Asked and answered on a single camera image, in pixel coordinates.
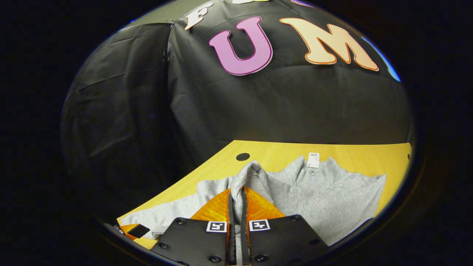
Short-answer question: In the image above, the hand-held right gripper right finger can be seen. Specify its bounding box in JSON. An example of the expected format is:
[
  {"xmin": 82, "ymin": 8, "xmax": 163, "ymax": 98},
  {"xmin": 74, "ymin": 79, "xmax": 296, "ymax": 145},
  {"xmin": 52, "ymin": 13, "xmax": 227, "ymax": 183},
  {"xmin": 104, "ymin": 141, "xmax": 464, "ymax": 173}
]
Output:
[{"xmin": 241, "ymin": 187, "xmax": 329, "ymax": 266}]

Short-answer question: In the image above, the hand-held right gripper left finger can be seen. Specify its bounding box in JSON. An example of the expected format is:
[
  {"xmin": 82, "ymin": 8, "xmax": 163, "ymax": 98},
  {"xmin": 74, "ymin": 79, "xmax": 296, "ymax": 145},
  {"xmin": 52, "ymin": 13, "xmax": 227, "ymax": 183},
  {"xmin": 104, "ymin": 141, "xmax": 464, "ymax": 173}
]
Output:
[{"xmin": 150, "ymin": 188, "xmax": 237, "ymax": 266}]

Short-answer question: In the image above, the black backdrop cloth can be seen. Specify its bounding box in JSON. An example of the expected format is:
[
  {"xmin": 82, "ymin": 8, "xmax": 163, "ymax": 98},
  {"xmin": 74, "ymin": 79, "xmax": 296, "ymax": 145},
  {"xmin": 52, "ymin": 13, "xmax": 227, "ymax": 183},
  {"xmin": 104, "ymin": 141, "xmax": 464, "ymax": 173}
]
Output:
[{"xmin": 61, "ymin": 0, "xmax": 414, "ymax": 222}]

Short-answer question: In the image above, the gray sweatshirt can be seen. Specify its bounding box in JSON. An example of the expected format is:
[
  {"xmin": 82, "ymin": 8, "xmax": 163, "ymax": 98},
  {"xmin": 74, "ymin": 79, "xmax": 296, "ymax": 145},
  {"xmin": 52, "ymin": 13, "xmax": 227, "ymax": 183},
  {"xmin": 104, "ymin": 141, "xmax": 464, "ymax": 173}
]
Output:
[{"xmin": 119, "ymin": 155, "xmax": 387, "ymax": 265}]

